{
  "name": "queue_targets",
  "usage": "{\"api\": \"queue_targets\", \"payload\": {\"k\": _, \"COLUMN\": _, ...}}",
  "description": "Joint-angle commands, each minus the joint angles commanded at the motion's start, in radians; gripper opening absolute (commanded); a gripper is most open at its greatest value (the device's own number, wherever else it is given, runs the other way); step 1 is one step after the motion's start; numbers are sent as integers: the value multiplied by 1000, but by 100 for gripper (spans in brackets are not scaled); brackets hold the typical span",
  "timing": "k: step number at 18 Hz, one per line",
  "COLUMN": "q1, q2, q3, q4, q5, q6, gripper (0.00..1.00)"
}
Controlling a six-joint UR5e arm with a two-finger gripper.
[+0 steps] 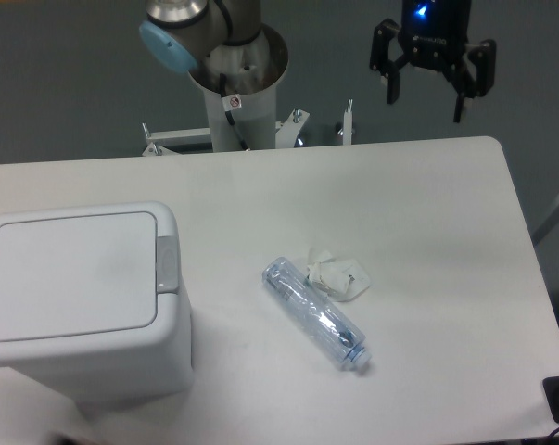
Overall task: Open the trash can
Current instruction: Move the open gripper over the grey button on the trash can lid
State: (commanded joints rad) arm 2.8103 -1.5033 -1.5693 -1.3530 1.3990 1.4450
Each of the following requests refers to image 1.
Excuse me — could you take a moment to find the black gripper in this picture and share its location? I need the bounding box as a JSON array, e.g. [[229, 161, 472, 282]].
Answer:
[[369, 0, 496, 123]]

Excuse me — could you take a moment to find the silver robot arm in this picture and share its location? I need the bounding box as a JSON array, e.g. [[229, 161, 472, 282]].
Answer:
[[139, 1, 497, 121]]

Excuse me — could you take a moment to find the white plastic trash can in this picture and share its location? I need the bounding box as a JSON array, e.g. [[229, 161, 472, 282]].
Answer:
[[0, 201, 193, 402]]

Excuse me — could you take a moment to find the white trash can lid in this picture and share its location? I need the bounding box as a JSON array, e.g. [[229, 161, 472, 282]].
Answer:
[[0, 211, 157, 342]]

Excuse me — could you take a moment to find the crumpled white paper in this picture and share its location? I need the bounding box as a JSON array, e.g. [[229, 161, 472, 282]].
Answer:
[[307, 248, 372, 302]]

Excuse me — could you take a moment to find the clear plastic bottle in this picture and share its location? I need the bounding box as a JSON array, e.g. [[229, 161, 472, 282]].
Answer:
[[261, 257, 372, 374]]

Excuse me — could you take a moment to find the grey lid push button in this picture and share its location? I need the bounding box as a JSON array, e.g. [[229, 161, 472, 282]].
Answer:
[[156, 236, 180, 294]]

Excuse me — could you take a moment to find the white metal base frame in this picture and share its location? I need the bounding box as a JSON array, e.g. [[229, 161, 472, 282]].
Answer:
[[142, 98, 356, 157]]

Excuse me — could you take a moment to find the black cable on pedestal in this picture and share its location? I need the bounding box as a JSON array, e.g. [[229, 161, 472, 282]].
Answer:
[[219, 72, 252, 152]]

